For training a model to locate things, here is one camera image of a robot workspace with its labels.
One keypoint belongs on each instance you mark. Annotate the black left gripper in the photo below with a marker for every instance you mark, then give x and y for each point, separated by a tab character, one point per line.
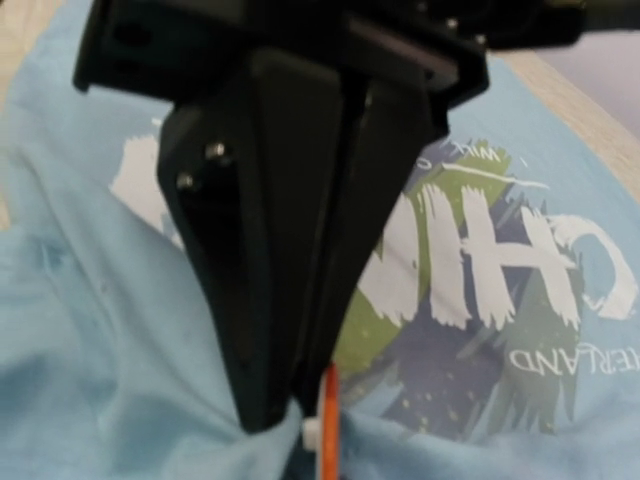
173	50

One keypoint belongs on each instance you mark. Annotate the light blue printed t-shirt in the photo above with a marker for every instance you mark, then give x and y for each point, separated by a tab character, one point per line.
493	335

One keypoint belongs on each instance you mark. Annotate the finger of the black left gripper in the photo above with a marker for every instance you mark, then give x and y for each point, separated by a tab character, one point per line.
246	171
384	128

